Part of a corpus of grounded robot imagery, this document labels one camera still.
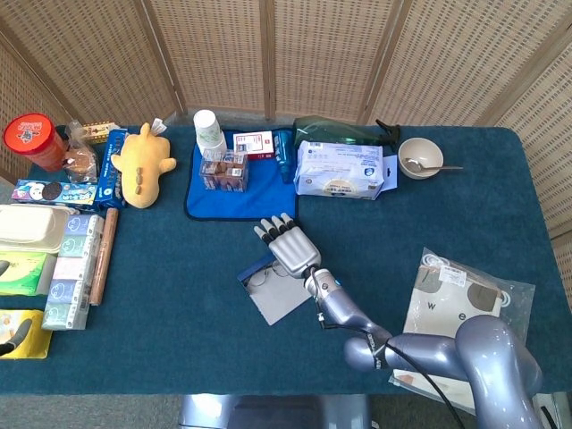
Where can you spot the grey black left robot hand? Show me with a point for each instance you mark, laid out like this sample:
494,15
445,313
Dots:
15,337

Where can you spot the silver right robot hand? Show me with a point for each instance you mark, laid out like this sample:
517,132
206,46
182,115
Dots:
295,252

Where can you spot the thin-framed eyeglasses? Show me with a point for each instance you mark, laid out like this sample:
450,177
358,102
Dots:
261,278

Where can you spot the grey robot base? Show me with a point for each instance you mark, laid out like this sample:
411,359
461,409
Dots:
268,413

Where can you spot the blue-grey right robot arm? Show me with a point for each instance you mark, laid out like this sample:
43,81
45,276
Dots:
344,313

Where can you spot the yellow snack packet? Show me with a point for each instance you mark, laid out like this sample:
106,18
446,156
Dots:
40,344

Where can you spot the blue cloth with black edge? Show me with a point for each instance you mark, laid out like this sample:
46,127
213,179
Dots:
241,203

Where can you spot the pastel pocket tissue multipack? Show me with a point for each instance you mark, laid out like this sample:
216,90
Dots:
71,268

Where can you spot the white blue tissue pack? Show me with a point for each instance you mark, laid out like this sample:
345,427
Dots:
339,170

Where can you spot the blue plastic bottle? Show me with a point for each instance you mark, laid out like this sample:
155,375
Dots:
283,152

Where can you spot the clear coffee capsule box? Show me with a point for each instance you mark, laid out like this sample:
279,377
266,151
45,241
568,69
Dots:
223,172

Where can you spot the white clamshell food container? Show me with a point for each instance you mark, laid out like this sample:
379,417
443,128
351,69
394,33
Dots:
27,228

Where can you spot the red and white small box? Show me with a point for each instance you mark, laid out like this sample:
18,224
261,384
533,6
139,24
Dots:
252,143

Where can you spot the wooden rolling pin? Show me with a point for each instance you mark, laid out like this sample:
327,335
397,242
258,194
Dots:
105,254

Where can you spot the green spray bottle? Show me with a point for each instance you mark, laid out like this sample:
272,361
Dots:
326,129

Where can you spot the metal spoon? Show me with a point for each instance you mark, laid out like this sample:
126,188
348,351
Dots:
413,164

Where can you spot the oreo cookie box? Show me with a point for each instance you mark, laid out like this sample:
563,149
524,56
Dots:
53,192

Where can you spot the white paper cup stack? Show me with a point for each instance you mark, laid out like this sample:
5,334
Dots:
206,129

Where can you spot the clear bag with white cloth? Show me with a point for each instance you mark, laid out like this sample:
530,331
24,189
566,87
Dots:
447,290

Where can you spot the beige bowl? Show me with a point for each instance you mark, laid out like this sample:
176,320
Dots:
424,149

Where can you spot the yellow plush toy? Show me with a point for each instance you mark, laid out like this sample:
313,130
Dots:
140,170

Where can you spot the dark blue snack box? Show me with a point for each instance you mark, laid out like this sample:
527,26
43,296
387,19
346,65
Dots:
109,179

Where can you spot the bagged brown bread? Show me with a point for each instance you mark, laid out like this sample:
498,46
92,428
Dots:
80,163

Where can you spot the woven bamboo folding screen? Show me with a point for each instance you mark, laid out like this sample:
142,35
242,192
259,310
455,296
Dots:
322,53

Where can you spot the red lidded canister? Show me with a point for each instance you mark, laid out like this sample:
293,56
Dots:
31,134

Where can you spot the small beige printed box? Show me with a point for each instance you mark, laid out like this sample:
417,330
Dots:
100,132

